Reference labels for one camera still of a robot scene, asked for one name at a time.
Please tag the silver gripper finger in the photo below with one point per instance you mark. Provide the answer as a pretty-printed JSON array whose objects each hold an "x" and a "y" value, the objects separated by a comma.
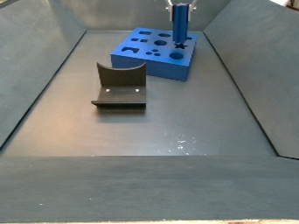
[
  {"x": 170, "y": 8},
  {"x": 191, "y": 8}
]

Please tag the blue star-shaped peg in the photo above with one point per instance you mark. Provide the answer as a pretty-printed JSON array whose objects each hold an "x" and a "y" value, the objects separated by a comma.
[{"x": 181, "y": 11}]

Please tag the blue shape-sorting board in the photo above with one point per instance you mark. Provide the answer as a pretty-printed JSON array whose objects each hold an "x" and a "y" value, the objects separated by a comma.
[{"x": 150, "y": 46}]

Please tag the black curved holder bracket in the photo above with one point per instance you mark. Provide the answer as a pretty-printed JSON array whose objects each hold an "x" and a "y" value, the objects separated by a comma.
[{"x": 122, "y": 87}]

